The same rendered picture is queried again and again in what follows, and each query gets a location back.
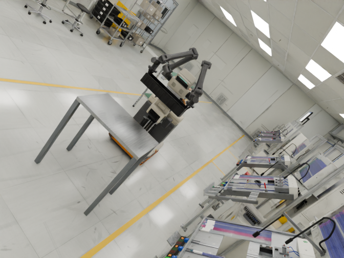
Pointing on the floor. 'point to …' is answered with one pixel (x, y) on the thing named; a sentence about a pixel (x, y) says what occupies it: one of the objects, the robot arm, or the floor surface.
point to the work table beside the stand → (130, 145)
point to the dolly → (105, 8)
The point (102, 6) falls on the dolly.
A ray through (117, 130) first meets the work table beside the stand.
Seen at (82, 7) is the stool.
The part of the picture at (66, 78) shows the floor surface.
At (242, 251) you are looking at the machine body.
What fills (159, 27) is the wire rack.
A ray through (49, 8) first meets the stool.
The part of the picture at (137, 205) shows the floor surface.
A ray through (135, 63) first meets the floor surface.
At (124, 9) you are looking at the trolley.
